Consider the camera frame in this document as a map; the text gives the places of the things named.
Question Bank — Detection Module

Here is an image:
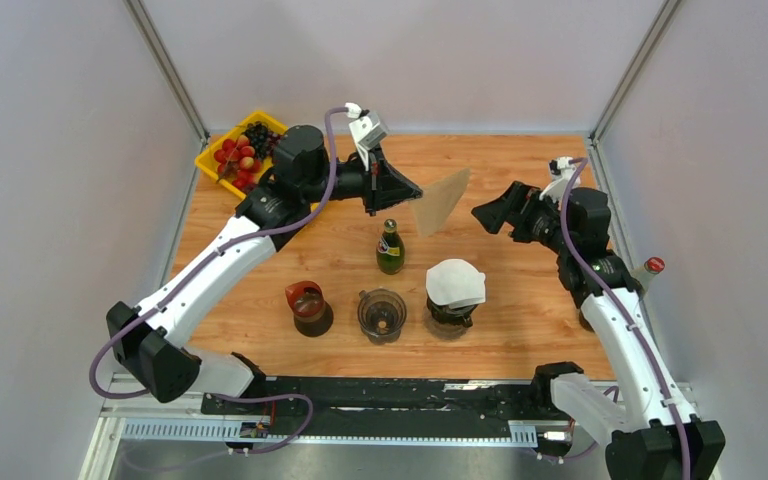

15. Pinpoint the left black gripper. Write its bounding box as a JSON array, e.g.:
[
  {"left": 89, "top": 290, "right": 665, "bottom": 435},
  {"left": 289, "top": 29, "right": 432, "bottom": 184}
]
[{"left": 302, "top": 143, "right": 423, "bottom": 217}]

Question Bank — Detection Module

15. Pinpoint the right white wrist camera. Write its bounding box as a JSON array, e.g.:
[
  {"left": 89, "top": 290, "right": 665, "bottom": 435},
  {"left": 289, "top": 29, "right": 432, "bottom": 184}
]
[{"left": 539, "top": 156, "right": 584, "bottom": 203}]

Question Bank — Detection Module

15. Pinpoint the dark olive coffee dripper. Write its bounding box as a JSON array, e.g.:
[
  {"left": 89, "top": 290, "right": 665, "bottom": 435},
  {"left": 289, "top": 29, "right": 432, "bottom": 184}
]
[{"left": 426, "top": 298, "right": 478, "bottom": 329}]

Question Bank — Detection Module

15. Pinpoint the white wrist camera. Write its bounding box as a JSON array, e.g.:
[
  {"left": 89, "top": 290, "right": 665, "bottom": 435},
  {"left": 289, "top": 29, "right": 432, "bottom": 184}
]
[
  {"left": 539, "top": 156, "right": 584, "bottom": 203},
  {"left": 344, "top": 102, "right": 389, "bottom": 171}
]

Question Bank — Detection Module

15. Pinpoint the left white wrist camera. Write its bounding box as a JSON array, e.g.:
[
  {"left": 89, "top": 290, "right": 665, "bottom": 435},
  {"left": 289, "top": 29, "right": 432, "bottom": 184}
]
[{"left": 344, "top": 102, "right": 389, "bottom": 171}]

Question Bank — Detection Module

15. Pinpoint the white paper coffee filter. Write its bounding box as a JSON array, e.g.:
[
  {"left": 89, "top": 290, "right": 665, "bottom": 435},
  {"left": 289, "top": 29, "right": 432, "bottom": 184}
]
[{"left": 425, "top": 259, "right": 486, "bottom": 309}]

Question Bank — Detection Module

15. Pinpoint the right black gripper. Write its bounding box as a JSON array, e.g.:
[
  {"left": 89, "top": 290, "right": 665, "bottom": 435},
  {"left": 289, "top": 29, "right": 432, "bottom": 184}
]
[{"left": 470, "top": 180, "right": 573, "bottom": 256}]

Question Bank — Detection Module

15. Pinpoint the green glass Perrier bottle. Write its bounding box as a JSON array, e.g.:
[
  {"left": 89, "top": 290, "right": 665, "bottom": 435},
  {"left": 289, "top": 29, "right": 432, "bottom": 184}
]
[{"left": 376, "top": 219, "right": 405, "bottom": 275}]

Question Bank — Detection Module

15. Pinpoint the clear glass server jug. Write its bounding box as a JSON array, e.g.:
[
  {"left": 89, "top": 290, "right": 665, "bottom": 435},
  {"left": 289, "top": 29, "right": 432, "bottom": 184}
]
[{"left": 423, "top": 311, "right": 472, "bottom": 341}]

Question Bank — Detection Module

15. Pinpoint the brown paper coffee filter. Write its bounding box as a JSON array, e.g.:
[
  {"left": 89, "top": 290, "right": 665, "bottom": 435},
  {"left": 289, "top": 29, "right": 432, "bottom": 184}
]
[{"left": 409, "top": 168, "right": 471, "bottom": 237}]

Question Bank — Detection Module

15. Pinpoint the yellow plastic fruit tray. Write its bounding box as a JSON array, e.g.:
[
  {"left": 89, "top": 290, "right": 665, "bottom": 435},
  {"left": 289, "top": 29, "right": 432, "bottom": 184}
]
[{"left": 195, "top": 111, "right": 288, "bottom": 199}]

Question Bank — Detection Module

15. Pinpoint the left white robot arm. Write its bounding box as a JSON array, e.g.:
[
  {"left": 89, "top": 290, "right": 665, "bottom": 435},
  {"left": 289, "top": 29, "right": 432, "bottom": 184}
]
[{"left": 106, "top": 125, "right": 423, "bottom": 414}]

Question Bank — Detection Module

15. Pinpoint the dark purple grape bunch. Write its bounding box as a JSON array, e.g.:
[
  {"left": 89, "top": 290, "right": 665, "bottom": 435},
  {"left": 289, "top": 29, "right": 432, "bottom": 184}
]
[{"left": 244, "top": 122, "right": 283, "bottom": 191}]

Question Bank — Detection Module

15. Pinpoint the red capped soda bottle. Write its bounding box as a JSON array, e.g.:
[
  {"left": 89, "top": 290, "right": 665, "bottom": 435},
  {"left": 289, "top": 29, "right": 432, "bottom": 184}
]
[{"left": 629, "top": 256, "right": 666, "bottom": 305}]

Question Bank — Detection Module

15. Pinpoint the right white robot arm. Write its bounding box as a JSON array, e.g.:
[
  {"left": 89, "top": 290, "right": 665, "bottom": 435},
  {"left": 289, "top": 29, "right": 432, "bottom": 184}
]
[{"left": 471, "top": 181, "right": 726, "bottom": 479}]

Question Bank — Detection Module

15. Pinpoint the small red fruits cluster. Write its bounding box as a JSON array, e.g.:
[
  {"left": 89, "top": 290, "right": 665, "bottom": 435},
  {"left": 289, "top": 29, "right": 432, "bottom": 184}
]
[{"left": 214, "top": 134, "right": 256, "bottom": 191}]

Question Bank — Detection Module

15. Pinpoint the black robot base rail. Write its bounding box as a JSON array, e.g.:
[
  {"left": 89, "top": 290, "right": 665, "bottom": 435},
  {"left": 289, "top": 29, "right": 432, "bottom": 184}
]
[{"left": 200, "top": 376, "right": 574, "bottom": 457}]

